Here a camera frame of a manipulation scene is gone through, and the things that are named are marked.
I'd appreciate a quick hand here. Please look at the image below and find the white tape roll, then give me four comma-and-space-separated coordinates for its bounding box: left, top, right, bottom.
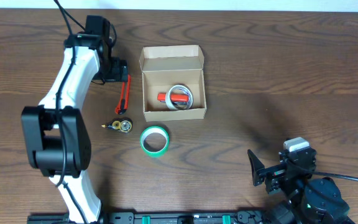
165, 85, 193, 110

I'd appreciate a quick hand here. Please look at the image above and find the red stapler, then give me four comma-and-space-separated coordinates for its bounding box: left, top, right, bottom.
157, 93, 189, 104

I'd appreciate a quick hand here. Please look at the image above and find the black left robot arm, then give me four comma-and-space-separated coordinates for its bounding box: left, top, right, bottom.
21, 32, 116, 223

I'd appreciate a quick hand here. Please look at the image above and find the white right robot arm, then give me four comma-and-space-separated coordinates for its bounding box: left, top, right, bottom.
247, 147, 353, 224

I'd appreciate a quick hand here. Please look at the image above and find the red utility knife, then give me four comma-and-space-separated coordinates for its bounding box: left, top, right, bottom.
115, 75, 131, 114

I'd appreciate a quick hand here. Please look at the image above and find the open cardboard box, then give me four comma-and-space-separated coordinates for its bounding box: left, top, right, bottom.
139, 45, 207, 122

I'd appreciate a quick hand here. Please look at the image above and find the black yellow correction tape dispenser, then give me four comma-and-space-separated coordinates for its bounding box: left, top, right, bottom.
101, 118, 133, 134

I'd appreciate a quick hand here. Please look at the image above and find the green tape roll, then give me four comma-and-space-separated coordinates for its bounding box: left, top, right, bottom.
139, 126, 170, 157

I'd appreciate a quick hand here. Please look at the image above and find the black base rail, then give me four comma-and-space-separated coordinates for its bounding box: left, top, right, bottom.
27, 210, 273, 224

